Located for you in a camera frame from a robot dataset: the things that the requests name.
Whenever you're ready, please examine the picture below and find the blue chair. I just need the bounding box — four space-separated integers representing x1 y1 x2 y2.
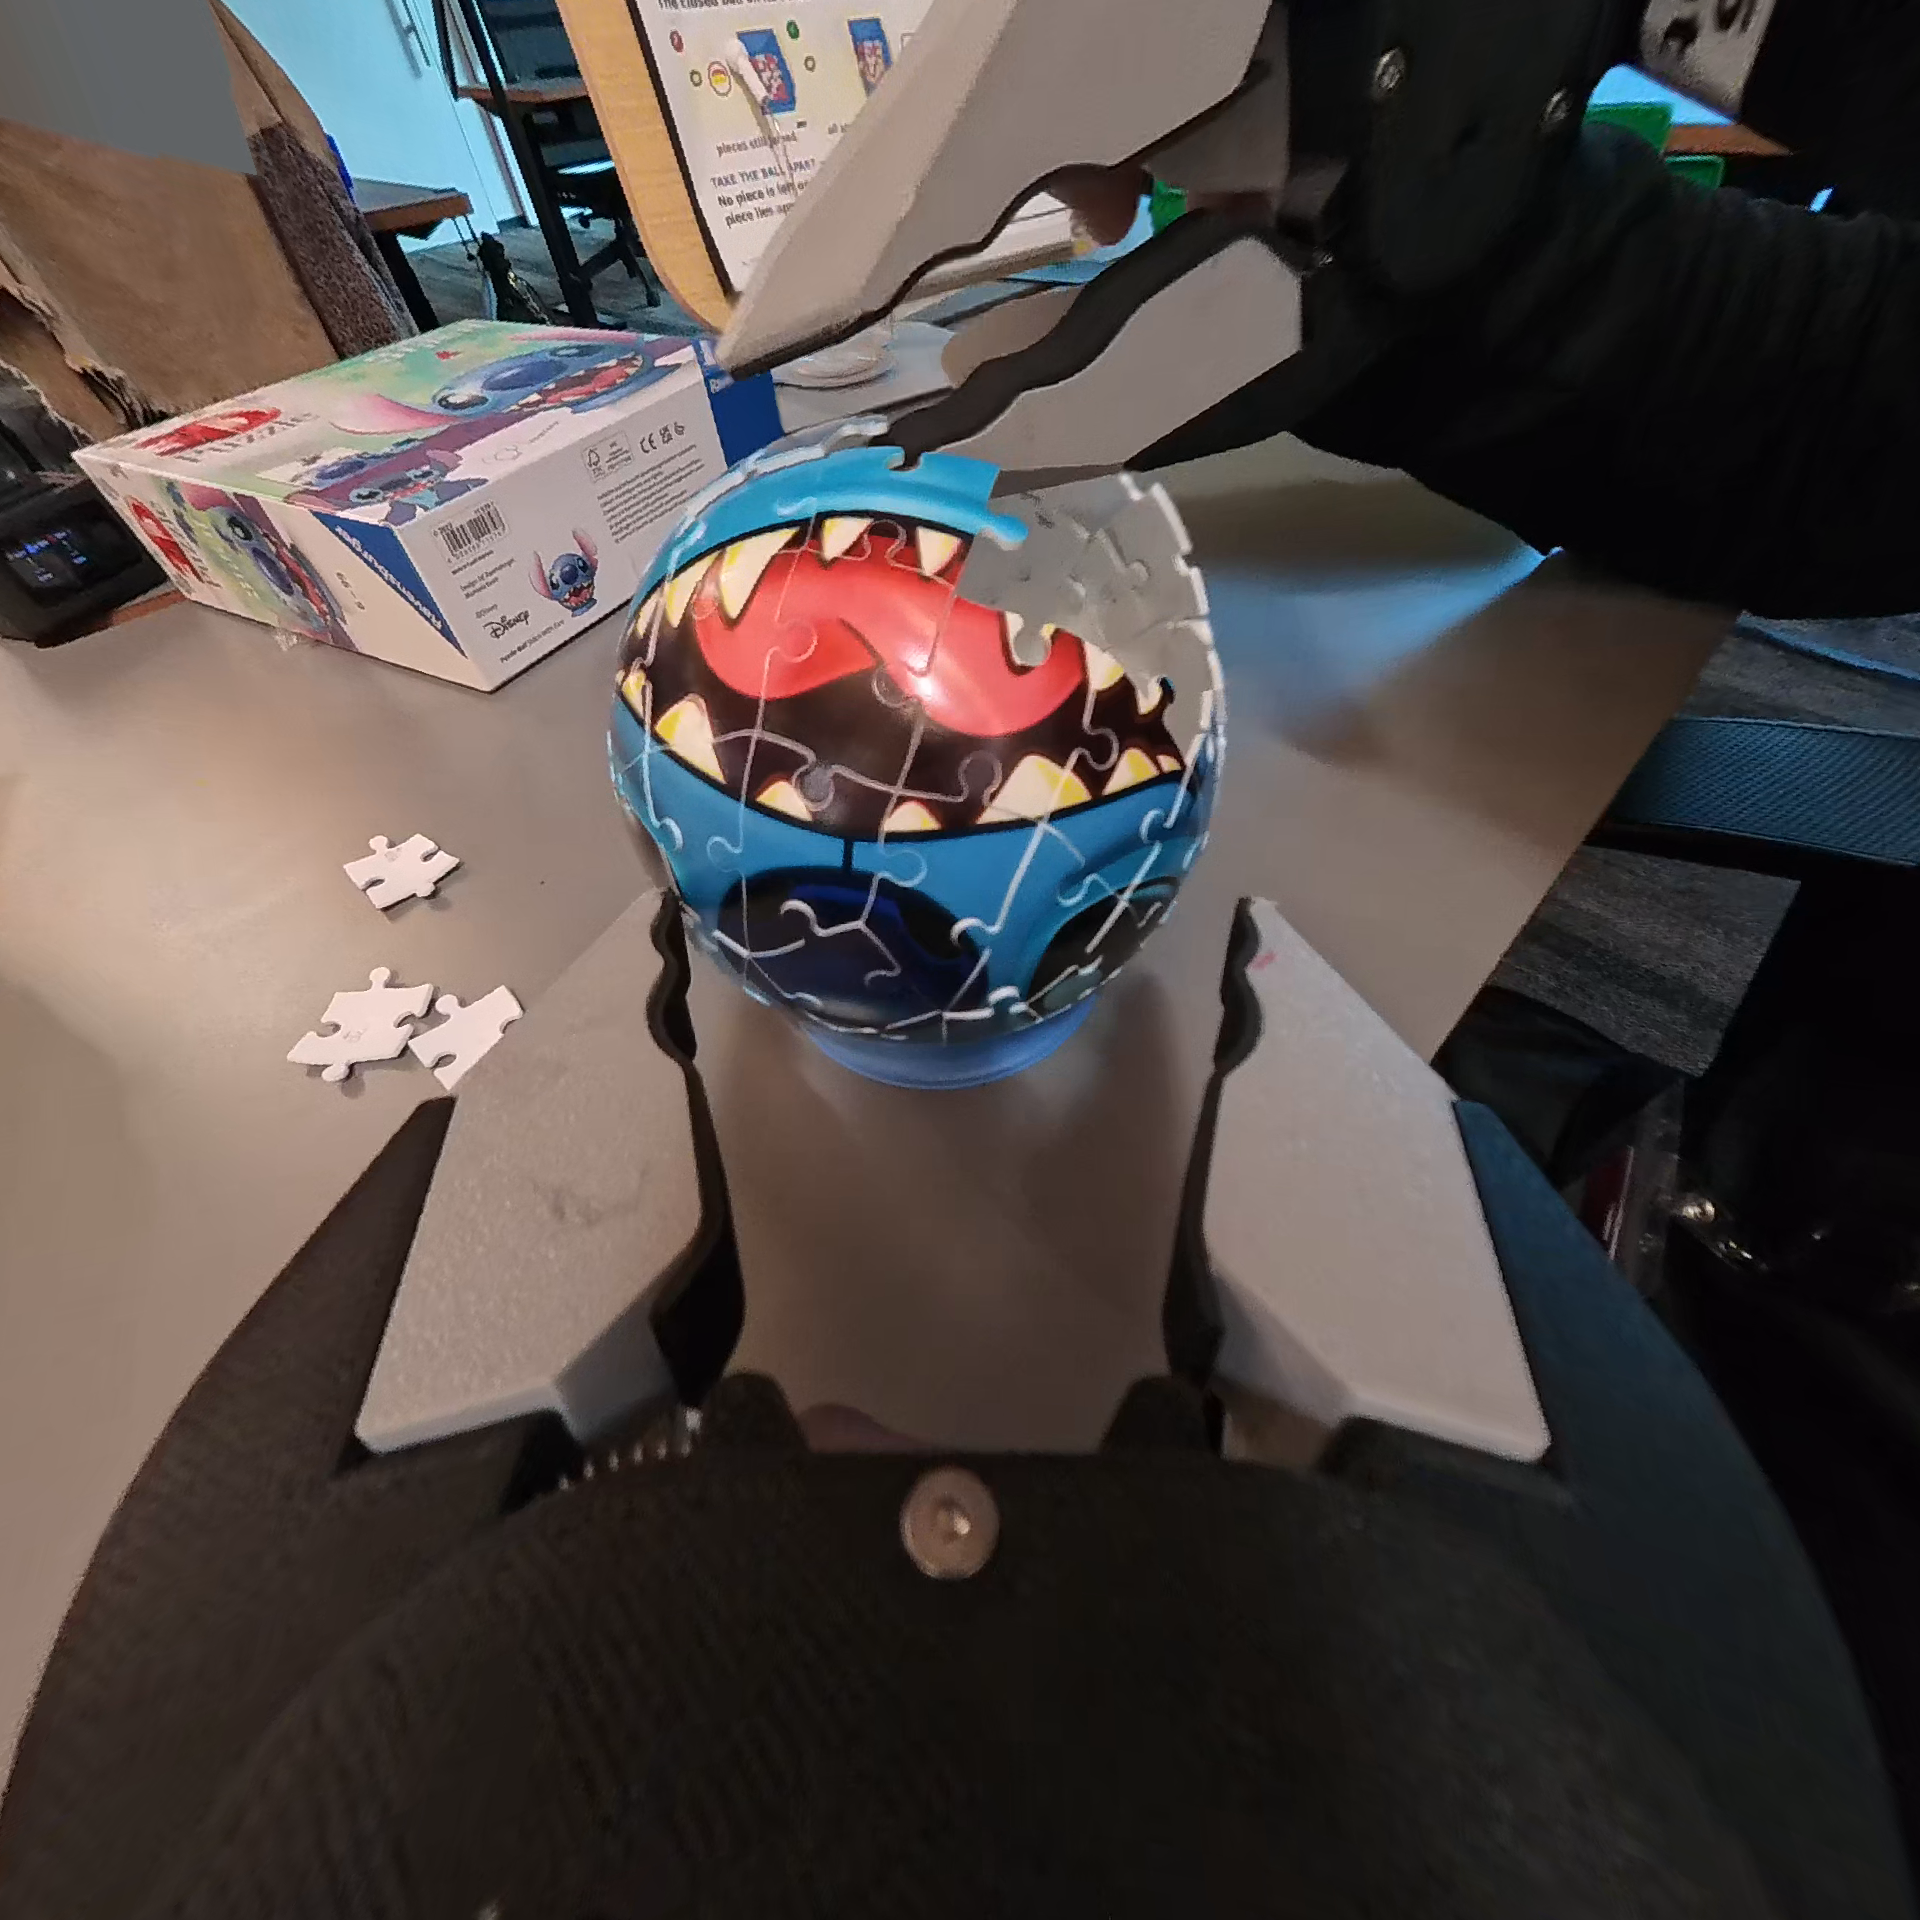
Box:
1601 706 1920 866

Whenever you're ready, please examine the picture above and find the blue puzzle ball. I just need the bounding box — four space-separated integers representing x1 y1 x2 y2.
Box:
604 427 1226 1088

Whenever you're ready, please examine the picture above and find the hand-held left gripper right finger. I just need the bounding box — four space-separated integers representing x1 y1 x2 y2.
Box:
1159 897 1554 1466

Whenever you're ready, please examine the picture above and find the wooden document stand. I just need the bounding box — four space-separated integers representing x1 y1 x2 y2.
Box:
548 0 1159 384

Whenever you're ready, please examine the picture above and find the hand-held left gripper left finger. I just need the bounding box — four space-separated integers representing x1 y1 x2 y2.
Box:
353 891 742 1459

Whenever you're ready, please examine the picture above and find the white puzzle piece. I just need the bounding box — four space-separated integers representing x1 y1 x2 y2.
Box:
406 983 527 1093
289 970 442 1081
345 835 460 916

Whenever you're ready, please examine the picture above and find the black office chair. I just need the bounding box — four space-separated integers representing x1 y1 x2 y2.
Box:
527 142 669 317

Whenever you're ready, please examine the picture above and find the green plastic bin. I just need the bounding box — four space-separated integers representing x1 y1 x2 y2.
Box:
1585 108 1792 163

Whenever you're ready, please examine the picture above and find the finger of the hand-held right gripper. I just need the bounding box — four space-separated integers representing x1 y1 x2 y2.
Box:
713 0 1294 384
884 215 1315 494

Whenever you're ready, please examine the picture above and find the cartoon print puzzle box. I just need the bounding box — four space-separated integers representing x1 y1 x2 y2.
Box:
70 317 780 700

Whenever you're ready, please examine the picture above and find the grey fabric furniture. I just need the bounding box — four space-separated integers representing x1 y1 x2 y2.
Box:
0 0 412 449

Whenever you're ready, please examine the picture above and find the printed instruction sheet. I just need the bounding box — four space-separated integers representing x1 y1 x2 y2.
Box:
630 0 1111 297

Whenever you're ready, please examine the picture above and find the person's right hand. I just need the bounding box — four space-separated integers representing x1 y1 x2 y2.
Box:
1044 163 1276 258

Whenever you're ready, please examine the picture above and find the black device with screen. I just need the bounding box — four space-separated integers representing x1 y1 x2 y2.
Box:
0 449 171 642

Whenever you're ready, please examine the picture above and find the brown side table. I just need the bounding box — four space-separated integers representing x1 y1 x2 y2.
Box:
345 179 471 330

